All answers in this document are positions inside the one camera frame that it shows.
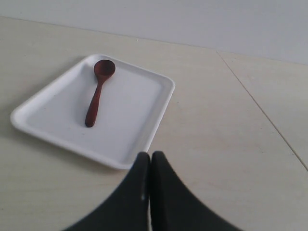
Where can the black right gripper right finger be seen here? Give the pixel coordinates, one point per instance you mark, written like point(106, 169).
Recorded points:
point(174, 207)

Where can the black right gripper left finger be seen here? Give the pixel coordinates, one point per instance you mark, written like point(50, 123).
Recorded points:
point(126, 209)

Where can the dark red wooden spoon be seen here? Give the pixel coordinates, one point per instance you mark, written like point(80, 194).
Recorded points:
point(103, 70)

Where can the white plastic tray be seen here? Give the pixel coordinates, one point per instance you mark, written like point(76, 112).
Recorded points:
point(102, 108)

